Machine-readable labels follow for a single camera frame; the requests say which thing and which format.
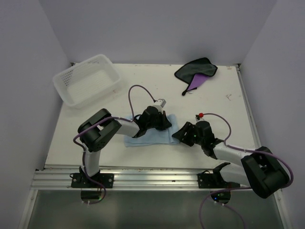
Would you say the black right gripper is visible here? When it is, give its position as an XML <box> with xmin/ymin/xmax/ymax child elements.
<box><xmin>172</xmin><ymin>122</ymin><xmax>204</xmax><ymax>147</ymax></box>

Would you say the light blue towel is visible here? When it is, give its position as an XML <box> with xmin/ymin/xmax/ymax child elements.
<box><xmin>124</xmin><ymin>114</ymin><xmax>179</xmax><ymax>147</ymax></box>

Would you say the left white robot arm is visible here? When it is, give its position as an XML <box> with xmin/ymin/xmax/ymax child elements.
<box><xmin>73</xmin><ymin>106</ymin><xmax>173</xmax><ymax>187</ymax></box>

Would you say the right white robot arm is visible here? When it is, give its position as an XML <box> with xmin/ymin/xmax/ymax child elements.
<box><xmin>172</xmin><ymin>121</ymin><xmax>290</xmax><ymax>198</ymax></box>

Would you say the dark grey purple cloth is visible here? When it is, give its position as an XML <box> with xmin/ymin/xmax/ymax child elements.
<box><xmin>174</xmin><ymin>57</ymin><xmax>218</xmax><ymax>96</ymax></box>

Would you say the white perforated plastic basket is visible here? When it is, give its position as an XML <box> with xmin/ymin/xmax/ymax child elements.
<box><xmin>53</xmin><ymin>54</ymin><xmax>122</xmax><ymax>108</ymax></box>

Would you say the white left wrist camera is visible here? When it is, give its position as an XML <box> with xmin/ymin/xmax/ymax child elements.
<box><xmin>153</xmin><ymin>99</ymin><xmax>166</xmax><ymax>113</ymax></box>

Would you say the aluminium mounting rail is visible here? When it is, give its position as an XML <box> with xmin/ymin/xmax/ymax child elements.
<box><xmin>30</xmin><ymin>167</ymin><xmax>282</xmax><ymax>191</ymax></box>

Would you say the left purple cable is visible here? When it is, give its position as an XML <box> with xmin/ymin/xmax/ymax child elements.
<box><xmin>73</xmin><ymin>84</ymin><xmax>158</xmax><ymax>203</ymax></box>

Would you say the purple cable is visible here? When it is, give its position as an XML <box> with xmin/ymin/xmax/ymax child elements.
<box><xmin>199</xmin><ymin>113</ymin><xmax>294</xmax><ymax>229</ymax></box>
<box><xmin>73</xmin><ymin>84</ymin><xmax>158</xmax><ymax>203</ymax></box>

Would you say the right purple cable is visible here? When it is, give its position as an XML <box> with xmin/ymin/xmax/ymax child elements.
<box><xmin>199</xmin><ymin>113</ymin><xmax>294</xmax><ymax>229</ymax></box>

